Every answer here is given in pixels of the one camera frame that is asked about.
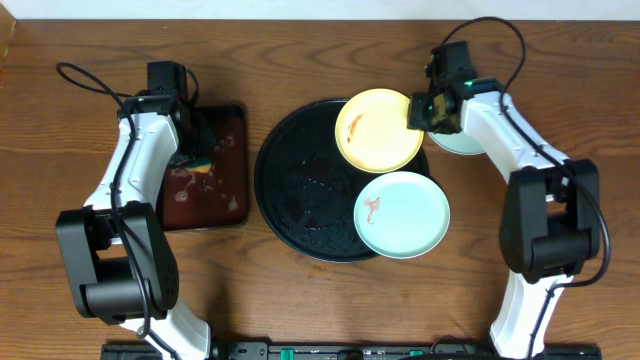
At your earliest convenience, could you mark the green yellow sponge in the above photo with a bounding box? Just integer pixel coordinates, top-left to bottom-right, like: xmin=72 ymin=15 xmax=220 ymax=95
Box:
xmin=184 ymin=157 xmax=212 ymax=174

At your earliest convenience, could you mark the light blue plate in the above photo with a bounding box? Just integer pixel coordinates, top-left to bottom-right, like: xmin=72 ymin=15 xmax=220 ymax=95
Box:
xmin=428 ymin=132 xmax=484 ymax=156
xmin=353 ymin=171 xmax=451 ymax=259

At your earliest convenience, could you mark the yellow plate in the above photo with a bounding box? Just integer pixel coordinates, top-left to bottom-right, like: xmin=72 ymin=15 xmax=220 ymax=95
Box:
xmin=334 ymin=88 xmax=424 ymax=174

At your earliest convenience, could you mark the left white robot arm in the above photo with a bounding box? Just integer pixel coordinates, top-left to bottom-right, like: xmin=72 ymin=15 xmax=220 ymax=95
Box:
xmin=56 ymin=95 xmax=225 ymax=359

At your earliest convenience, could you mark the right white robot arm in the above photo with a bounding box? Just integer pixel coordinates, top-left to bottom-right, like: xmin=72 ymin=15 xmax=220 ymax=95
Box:
xmin=408 ymin=67 xmax=610 ymax=359

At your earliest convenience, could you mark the dark red rectangular tray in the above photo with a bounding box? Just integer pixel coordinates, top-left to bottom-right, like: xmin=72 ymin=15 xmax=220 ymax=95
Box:
xmin=156 ymin=104 xmax=249 ymax=231

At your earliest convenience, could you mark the round black tray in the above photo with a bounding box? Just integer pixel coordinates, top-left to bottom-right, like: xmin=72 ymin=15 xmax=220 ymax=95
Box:
xmin=253 ymin=98 xmax=431 ymax=264

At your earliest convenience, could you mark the right black cable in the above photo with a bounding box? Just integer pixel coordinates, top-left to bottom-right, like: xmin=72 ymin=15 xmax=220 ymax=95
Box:
xmin=434 ymin=16 xmax=612 ymax=360

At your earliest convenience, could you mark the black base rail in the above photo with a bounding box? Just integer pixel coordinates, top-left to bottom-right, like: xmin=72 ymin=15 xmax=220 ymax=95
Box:
xmin=100 ymin=338 xmax=603 ymax=360

